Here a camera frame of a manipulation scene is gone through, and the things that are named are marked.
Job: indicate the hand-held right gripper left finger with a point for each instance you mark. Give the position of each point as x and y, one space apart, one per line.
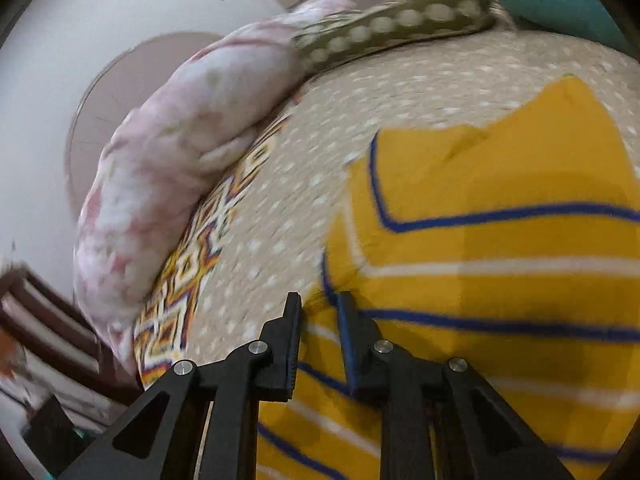
282 355

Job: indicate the dark box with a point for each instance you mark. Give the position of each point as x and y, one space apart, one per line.
50 425

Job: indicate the pink floral blanket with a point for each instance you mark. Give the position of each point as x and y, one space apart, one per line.
190 150

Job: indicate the dark wooden chair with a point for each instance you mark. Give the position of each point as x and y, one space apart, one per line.
45 320

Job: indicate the olive sheep-print bolster pillow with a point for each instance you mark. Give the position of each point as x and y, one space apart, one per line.
400 20

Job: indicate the beige dotted bedspread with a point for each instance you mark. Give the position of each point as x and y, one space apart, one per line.
325 125

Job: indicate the yellow striped sweater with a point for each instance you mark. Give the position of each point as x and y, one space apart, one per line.
500 185

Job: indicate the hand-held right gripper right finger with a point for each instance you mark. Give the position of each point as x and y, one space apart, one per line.
348 345

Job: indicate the round grey wall panel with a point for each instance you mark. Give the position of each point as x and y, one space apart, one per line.
125 90

